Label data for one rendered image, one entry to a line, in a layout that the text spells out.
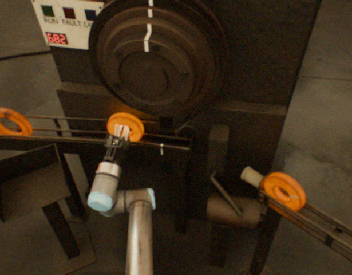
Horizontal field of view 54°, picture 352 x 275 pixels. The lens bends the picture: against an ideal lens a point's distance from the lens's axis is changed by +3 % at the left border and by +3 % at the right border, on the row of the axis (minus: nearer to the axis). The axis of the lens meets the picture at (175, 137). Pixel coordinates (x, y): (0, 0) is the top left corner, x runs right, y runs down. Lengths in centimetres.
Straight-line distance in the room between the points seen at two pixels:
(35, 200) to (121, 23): 81
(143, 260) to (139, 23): 73
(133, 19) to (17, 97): 213
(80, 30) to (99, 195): 61
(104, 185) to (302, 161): 151
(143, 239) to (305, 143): 163
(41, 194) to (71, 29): 67
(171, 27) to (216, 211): 79
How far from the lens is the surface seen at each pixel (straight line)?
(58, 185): 154
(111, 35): 114
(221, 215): 149
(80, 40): 140
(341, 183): 241
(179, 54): 104
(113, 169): 133
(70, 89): 155
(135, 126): 144
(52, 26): 143
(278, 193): 138
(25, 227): 223
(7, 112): 170
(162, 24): 106
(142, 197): 138
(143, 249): 119
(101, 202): 129
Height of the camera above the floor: 177
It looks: 46 degrees down
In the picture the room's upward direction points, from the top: 2 degrees counter-clockwise
